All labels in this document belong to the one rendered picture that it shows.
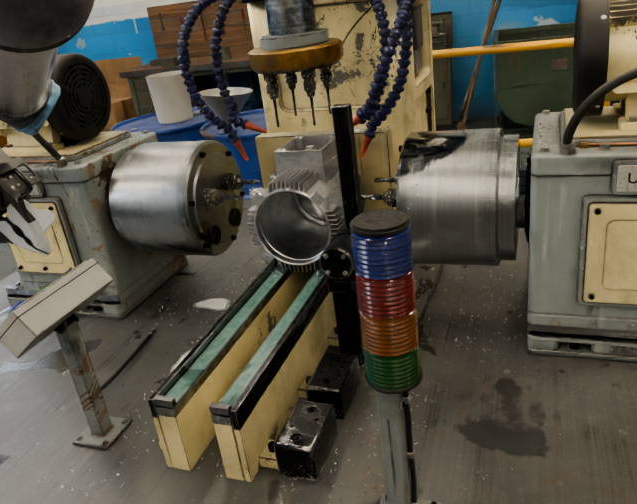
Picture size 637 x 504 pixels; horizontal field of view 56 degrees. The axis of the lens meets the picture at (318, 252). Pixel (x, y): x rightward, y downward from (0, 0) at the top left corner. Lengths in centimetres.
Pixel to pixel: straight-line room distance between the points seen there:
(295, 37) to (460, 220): 44
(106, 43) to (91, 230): 642
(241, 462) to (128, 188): 64
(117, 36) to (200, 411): 684
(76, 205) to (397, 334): 90
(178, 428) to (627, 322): 72
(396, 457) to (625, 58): 66
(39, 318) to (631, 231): 87
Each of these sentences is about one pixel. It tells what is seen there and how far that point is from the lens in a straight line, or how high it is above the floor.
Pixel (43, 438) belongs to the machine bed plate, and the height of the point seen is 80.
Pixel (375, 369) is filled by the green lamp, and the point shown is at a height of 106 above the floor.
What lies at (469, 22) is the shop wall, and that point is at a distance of 621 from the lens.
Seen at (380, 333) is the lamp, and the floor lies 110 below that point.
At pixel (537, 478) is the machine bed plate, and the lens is 90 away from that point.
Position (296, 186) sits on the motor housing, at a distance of 112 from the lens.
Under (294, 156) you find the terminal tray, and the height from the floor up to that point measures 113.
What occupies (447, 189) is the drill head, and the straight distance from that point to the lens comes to 103.
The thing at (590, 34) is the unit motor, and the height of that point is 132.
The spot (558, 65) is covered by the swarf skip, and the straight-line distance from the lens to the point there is 516.
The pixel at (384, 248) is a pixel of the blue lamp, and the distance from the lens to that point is 57.
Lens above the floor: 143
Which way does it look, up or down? 24 degrees down
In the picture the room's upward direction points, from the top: 8 degrees counter-clockwise
